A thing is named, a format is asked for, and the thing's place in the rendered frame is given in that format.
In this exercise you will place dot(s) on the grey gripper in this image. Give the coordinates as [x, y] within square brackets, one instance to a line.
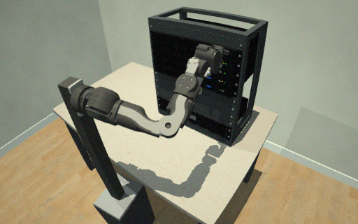
[212, 54]

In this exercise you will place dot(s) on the black server rack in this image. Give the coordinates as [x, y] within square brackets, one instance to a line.
[221, 105]

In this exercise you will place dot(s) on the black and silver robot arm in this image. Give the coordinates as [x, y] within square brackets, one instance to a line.
[106, 105]

